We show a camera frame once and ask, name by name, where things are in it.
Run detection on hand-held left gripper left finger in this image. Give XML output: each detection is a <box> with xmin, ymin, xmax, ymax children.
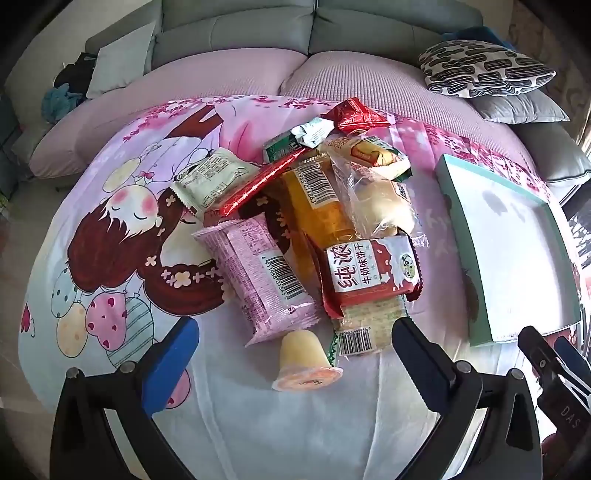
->
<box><xmin>51</xmin><ymin>316</ymin><xmax>200</xmax><ymax>480</ymax></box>

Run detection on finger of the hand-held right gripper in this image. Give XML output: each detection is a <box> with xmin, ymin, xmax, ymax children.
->
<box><xmin>518</xmin><ymin>325</ymin><xmax>561</xmax><ymax>384</ymax></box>
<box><xmin>554</xmin><ymin>336</ymin><xmax>591</xmax><ymax>389</ymax></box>

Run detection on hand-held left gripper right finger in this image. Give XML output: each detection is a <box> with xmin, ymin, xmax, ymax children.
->
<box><xmin>392</xmin><ymin>318</ymin><xmax>544</xmax><ymax>480</ymax></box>

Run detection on red milk biscuit packet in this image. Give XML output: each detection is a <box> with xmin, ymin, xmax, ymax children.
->
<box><xmin>321</xmin><ymin>235</ymin><xmax>423</xmax><ymax>319</ymax></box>

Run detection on teal shallow box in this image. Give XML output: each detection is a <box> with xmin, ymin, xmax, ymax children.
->
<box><xmin>434</xmin><ymin>154</ymin><xmax>583</xmax><ymax>348</ymax></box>

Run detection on pink wafer packet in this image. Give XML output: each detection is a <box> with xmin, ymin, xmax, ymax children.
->
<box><xmin>191</xmin><ymin>217</ymin><xmax>319</xmax><ymax>347</ymax></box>

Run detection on clear steamed cake packet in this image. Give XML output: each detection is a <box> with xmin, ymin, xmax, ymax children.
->
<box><xmin>332</xmin><ymin>154</ymin><xmax>430</xmax><ymax>245</ymax></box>

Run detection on orange jelly packet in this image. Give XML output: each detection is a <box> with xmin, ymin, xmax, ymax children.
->
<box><xmin>281</xmin><ymin>157</ymin><xmax>370</xmax><ymax>296</ymax></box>

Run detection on cream green printed packet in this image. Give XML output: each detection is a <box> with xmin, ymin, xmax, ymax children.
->
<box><xmin>168</xmin><ymin>148</ymin><xmax>259</xmax><ymax>220</ymax></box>

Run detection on red gold patterned packet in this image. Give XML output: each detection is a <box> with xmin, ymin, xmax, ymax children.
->
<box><xmin>219</xmin><ymin>148</ymin><xmax>319</xmax><ymax>217</ymax></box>

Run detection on yellow cake packet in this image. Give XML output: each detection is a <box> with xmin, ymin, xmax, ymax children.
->
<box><xmin>323</xmin><ymin>134</ymin><xmax>414</xmax><ymax>181</ymax></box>

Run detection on dark green snack packet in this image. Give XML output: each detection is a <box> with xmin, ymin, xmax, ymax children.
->
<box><xmin>263</xmin><ymin>131</ymin><xmax>308</xmax><ymax>164</ymax></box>

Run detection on red crinkled snack packet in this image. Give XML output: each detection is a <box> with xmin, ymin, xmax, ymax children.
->
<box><xmin>332</xmin><ymin>97</ymin><xmax>393</xmax><ymax>134</ymax></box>

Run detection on cream cracker packet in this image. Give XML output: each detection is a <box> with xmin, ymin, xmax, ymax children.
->
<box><xmin>328</xmin><ymin>300</ymin><xmax>411</xmax><ymax>365</ymax></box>

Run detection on peach jelly cup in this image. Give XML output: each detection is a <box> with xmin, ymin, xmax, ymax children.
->
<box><xmin>271</xmin><ymin>330</ymin><xmax>345</xmax><ymax>392</ymax></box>

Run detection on printed blanket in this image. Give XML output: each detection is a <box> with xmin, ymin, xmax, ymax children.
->
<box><xmin>18</xmin><ymin>95</ymin><xmax>587</xmax><ymax>480</ymax></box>

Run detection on large grey sofa cushion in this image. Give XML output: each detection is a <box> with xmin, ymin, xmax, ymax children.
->
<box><xmin>519</xmin><ymin>122</ymin><xmax>591</xmax><ymax>183</ymax></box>

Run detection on grey quilted cushion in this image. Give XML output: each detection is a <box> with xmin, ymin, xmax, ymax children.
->
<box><xmin>471</xmin><ymin>88</ymin><xmax>571</xmax><ymax>124</ymax></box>

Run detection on black white patterned cushion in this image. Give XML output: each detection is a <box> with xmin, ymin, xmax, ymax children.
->
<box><xmin>418</xmin><ymin>39</ymin><xmax>555</xmax><ymax>97</ymax></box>

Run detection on blue cloth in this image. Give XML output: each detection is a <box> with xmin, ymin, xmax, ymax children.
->
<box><xmin>41</xmin><ymin>85</ymin><xmax>88</xmax><ymax>123</ymax></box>

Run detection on black clothes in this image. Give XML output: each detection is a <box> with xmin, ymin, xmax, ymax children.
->
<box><xmin>54</xmin><ymin>53</ymin><xmax>98</xmax><ymax>90</ymax></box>

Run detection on light grey cushion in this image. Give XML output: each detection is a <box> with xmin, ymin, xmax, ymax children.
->
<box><xmin>85</xmin><ymin>21</ymin><xmax>158</xmax><ymax>100</ymax></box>

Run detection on blue cushion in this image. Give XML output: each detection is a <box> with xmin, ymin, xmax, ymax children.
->
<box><xmin>442</xmin><ymin>25</ymin><xmax>514</xmax><ymax>49</ymax></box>

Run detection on grey sofa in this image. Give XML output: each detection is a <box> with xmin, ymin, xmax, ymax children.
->
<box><xmin>4</xmin><ymin>0</ymin><xmax>591</xmax><ymax>185</ymax></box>

